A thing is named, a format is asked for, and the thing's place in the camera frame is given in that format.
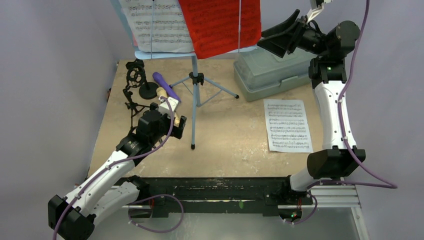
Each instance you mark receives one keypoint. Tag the translucent green storage box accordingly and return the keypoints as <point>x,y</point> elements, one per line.
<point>260,74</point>

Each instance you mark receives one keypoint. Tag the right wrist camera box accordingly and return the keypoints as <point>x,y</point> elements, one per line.
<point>316,7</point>

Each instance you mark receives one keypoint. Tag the purple toy microphone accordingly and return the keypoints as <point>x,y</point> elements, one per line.
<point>159,79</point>

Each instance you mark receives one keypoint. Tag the light blue music stand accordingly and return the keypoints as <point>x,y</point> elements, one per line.
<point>197,78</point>

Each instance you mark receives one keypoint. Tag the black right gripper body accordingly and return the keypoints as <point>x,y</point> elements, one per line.
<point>295,34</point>

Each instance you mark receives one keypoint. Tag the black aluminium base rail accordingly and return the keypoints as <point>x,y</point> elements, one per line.
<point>267,196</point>

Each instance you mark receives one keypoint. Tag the black round-base microphone stand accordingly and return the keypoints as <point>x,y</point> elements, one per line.
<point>136,78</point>

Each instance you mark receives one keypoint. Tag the red folder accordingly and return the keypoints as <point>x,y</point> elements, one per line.
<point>220,26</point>

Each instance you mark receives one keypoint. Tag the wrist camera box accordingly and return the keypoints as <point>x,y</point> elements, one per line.
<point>168,105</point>
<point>316,7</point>

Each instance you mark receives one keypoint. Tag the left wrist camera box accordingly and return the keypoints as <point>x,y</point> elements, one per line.
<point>168,105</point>

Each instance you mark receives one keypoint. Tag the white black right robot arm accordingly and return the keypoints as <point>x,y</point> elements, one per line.
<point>340,155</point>

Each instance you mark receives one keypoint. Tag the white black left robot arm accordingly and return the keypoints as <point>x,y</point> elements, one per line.
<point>75,215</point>

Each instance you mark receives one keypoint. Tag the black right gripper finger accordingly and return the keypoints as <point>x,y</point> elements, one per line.
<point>276,44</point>
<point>279,28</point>

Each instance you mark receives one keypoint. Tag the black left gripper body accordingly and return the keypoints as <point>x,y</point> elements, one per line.
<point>165,123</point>

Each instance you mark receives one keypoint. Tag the sheet music page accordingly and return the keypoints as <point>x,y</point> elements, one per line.
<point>157,26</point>
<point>287,126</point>

